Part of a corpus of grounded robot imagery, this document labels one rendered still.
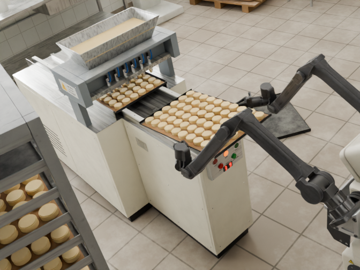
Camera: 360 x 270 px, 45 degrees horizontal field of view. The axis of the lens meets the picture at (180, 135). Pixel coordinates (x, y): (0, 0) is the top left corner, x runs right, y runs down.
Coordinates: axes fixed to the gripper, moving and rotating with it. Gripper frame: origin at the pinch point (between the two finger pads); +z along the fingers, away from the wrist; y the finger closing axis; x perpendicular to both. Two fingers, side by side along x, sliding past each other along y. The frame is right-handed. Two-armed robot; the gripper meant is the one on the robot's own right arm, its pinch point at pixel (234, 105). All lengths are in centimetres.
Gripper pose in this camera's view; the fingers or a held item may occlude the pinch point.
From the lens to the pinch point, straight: 233.8
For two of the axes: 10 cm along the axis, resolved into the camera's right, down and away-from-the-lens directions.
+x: -0.7, 5.8, -8.1
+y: -2.3, -8.0, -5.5
